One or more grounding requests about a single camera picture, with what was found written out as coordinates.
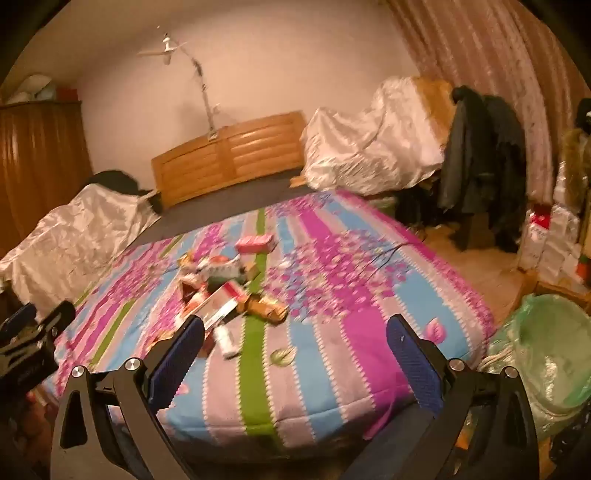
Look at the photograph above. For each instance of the wooden wardrobe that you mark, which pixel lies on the wooden wardrobe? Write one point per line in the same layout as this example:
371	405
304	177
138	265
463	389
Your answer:
37	161

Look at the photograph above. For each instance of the white bottle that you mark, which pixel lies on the white bottle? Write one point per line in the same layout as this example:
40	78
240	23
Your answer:
226	341

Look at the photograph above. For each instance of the pink curtain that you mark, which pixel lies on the pink curtain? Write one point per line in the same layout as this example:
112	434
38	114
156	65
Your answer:
485	55

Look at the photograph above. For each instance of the green packet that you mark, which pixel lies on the green packet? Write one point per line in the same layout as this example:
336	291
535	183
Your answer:
221	273

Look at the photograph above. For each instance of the brown gold packet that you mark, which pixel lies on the brown gold packet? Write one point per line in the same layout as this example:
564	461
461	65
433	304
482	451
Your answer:
268	309

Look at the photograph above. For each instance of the wooden headboard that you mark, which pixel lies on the wooden headboard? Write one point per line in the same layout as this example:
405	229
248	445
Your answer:
231	157

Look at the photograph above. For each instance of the silver satin cloth cover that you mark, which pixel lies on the silver satin cloth cover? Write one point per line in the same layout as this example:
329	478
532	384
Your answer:
369	147
69	240

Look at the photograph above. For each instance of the bed with floral striped sheet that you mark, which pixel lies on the bed with floral striped sheet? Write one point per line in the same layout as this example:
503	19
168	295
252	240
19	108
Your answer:
323	323

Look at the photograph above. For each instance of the dark green jacket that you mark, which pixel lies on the dark green jacket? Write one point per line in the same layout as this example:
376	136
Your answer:
461	147

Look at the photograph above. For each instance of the pink box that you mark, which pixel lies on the pink box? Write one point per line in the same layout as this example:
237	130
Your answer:
254	242

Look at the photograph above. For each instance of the red and white box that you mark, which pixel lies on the red and white box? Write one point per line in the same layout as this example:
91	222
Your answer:
217	302

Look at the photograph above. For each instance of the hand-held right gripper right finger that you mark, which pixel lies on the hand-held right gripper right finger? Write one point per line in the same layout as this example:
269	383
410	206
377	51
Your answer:
412	364

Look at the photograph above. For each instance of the black cloth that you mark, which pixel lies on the black cloth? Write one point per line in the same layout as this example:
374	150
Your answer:
113	181

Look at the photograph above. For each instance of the white bundle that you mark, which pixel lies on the white bundle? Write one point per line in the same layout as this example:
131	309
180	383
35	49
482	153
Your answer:
27	87

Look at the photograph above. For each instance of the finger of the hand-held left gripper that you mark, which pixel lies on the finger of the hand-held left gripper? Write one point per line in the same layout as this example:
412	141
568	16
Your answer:
16	319
57	316

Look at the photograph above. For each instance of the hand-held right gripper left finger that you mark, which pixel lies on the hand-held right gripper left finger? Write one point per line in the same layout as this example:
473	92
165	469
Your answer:
178	357

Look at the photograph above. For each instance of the bin with green bag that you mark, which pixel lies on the bin with green bag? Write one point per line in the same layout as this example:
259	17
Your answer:
545	350

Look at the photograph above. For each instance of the stack of white packages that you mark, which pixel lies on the stack of white packages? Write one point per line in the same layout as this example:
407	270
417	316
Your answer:
558	230

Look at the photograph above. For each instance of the white ceiling fan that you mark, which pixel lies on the white ceiling fan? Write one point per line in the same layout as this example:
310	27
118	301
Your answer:
166	46

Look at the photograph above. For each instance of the black jacket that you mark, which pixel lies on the black jacket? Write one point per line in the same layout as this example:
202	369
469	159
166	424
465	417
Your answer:
505	175

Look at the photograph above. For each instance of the orange brown packet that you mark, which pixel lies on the orange brown packet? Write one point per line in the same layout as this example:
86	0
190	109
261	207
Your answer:
189	293

